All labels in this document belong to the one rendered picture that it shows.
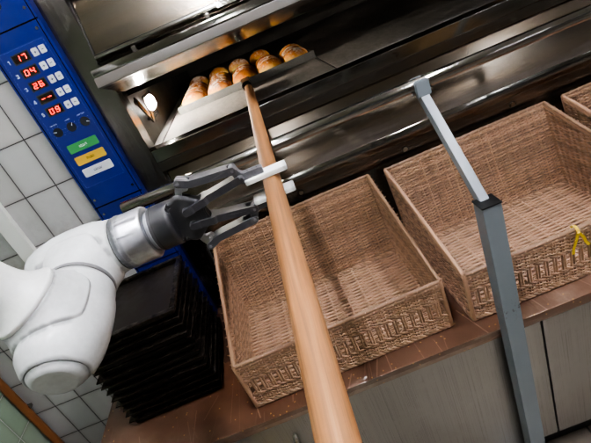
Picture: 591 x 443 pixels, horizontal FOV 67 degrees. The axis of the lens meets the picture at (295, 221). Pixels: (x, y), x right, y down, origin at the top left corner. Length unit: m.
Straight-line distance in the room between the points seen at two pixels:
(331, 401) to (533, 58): 1.41
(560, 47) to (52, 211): 1.62
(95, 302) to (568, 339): 1.12
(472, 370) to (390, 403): 0.22
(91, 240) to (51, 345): 0.19
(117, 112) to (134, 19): 0.25
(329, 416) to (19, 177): 1.34
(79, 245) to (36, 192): 0.81
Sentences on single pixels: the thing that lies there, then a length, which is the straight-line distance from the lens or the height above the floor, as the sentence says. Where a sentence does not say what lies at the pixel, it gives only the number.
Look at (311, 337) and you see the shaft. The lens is 0.37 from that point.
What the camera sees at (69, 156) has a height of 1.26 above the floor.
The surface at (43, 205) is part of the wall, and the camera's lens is 1.55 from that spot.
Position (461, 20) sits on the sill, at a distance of 1.49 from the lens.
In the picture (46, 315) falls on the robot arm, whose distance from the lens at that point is 0.63.
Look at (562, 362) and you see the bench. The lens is 1.41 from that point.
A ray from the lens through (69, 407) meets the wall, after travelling 2.03.
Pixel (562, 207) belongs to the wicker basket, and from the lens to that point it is 1.57.
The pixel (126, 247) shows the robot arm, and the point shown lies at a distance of 0.73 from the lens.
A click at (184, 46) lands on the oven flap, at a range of 1.20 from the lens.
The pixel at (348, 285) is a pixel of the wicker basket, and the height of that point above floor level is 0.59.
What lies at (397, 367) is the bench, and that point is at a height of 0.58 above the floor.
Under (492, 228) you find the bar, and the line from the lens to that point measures 0.97.
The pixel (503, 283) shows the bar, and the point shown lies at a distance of 1.06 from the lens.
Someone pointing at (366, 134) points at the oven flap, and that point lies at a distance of 1.43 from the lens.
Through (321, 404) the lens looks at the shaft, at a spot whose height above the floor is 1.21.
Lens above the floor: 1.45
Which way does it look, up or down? 27 degrees down
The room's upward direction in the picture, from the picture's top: 24 degrees counter-clockwise
